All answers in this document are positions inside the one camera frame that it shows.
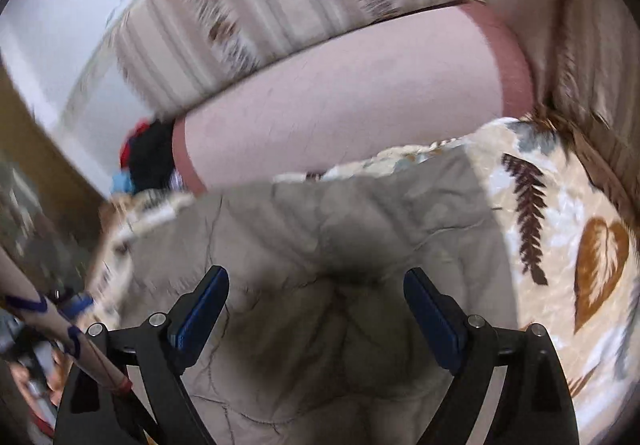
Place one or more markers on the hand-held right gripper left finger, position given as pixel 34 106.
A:
pixel 200 310

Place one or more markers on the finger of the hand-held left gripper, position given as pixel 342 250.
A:
pixel 77 307

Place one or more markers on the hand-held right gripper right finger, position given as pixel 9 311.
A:
pixel 432 315

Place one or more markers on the olive quilted hooded jacket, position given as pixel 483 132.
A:
pixel 320 245

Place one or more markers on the person's left forearm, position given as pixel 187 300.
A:
pixel 30 295

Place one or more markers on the pile of dark clothes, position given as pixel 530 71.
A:
pixel 147 152

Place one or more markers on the wooden cabinet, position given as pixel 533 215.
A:
pixel 45 175

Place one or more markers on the leaf print blanket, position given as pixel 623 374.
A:
pixel 560 205

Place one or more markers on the striped floral sofa cushion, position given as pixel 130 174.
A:
pixel 600 55
pixel 280 10

